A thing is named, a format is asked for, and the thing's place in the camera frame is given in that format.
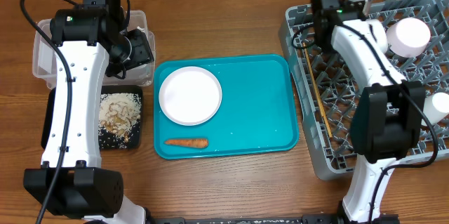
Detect large pink plate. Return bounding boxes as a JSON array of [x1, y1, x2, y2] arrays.
[[159, 66, 222, 126]]

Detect orange carrot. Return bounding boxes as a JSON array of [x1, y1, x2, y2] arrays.
[[164, 138, 208, 149]]

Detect wooden chopstick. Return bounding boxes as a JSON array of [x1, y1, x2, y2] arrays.
[[303, 48, 321, 100], [314, 86, 333, 139]]

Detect small pink plate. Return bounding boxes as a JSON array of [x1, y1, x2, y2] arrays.
[[386, 18, 431, 58]]

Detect white paper cup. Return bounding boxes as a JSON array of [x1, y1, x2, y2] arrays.
[[423, 92, 449, 125]]

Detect white bowl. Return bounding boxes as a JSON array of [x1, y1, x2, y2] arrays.
[[366, 19, 389, 53]]

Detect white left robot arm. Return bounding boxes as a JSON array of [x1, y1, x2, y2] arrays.
[[23, 0, 154, 223]]

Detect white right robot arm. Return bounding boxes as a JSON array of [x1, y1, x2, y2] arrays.
[[306, 0, 438, 223]]

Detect black waste tray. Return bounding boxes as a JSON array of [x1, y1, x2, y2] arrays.
[[41, 85, 144, 150]]

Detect rice food scraps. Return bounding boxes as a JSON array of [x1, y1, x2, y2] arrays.
[[99, 95, 141, 136]]

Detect clear plastic bin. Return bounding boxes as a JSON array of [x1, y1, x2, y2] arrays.
[[32, 11, 156, 89]]

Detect teal plastic tray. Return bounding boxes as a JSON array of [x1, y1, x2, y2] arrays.
[[153, 54, 299, 159]]

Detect grey dish rack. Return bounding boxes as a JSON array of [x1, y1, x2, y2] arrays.
[[279, 0, 448, 180]]

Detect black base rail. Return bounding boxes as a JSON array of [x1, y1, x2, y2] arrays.
[[151, 213, 350, 224]]

